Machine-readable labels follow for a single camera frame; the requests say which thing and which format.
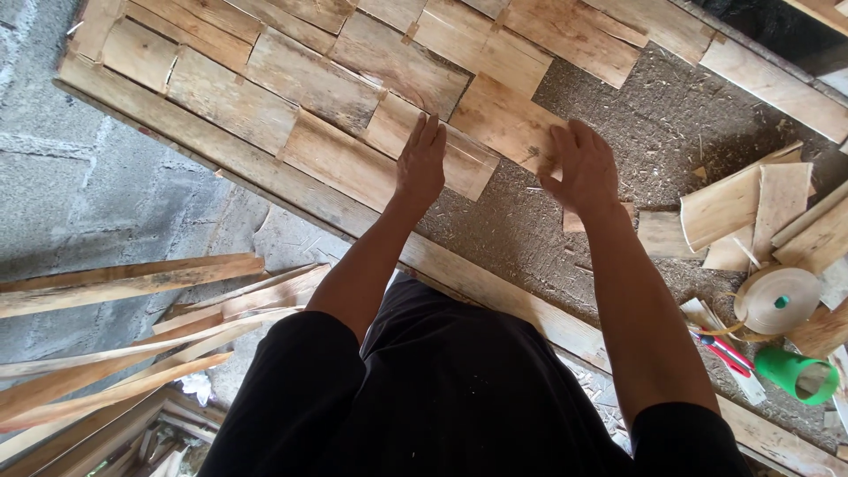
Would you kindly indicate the person's right hand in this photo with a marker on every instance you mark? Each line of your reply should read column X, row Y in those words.
column 586, row 179

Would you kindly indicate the beige paper tape roll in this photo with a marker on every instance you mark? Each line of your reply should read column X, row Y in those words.
column 772, row 298

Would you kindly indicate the person's left hand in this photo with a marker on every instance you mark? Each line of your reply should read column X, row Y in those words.
column 421, row 169

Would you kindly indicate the wooden frame with scraps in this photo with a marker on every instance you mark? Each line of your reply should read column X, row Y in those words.
column 126, row 437

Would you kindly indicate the pile of long wood slats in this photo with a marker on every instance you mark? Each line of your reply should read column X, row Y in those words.
column 119, row 285

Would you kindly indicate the mat of taped veneer panels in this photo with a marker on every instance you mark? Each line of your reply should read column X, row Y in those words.
column 298, row 79

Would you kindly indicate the person's black clothing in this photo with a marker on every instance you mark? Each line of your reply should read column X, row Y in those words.
column 430, row 397

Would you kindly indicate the white crumpled paper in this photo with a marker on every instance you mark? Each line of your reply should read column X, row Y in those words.
column 196, row 385

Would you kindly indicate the person's left fingers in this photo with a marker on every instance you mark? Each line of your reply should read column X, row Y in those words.
column 427, row 136

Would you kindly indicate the green plastic cup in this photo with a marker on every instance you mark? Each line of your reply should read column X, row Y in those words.
column 792, row 371

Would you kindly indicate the long wooden table edge board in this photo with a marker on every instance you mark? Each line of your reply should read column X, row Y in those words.
column 477, row 278

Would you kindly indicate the long wooden rail plank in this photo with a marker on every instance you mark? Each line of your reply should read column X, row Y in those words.
column 775, row 83

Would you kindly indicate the red scissors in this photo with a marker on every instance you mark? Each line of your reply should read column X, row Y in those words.
column 725, row 352

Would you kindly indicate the heap of loose veneer pieces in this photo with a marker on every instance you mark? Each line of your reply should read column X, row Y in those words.
column 735, row 205

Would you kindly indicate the square pale veneer sheet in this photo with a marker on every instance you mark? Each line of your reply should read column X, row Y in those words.
column 507, row 122

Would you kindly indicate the pale thin wood strip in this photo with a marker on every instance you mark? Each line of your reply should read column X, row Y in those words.
column 752, row 387

